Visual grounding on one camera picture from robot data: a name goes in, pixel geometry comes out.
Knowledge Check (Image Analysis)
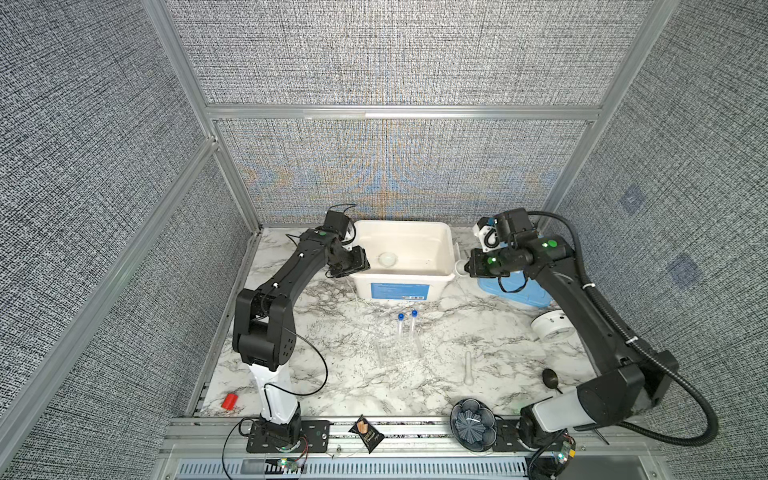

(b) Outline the black snack packet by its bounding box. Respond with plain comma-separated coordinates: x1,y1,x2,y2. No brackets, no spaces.
349,415,385,454

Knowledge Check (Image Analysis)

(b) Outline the black long-handled spoon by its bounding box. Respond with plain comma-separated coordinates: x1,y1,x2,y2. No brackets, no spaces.
542,368,610,445

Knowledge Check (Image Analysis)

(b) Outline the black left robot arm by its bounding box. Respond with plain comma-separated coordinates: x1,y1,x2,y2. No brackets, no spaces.
232,221,370,447

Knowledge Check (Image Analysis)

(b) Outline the black corrugated cable conduit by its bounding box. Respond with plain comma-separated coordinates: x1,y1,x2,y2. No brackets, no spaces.
527,209,720,448

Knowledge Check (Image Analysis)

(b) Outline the white round dish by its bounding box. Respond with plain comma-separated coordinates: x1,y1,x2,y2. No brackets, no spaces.
378,252,398,268

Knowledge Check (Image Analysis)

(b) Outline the white round device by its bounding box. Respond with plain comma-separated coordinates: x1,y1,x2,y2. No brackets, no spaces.
530,310,576,343

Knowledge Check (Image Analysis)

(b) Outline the small red cap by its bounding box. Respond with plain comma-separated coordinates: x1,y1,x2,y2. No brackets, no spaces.
221,392,239,411

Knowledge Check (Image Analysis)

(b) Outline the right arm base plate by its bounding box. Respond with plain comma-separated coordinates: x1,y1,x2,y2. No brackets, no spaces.
492,416,532,453

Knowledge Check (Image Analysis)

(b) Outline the white plastic storage bin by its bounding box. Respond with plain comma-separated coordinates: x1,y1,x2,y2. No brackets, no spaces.
351,220,457,302

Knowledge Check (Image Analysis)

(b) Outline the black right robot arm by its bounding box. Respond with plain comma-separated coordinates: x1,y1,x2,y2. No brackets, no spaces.
465,232,678,448

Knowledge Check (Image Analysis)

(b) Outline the aluminium front rail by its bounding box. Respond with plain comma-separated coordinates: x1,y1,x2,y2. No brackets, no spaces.
152,415,667,480

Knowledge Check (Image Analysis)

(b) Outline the blue plastic bin lid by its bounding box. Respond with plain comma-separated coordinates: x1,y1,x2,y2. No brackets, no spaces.
477,272,553,308

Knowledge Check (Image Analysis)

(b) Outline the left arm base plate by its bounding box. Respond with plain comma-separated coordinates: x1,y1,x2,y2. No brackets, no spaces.
246,419,332,454

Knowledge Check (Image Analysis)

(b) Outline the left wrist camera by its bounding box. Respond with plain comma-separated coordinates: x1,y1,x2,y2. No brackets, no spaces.
323,210,355,243

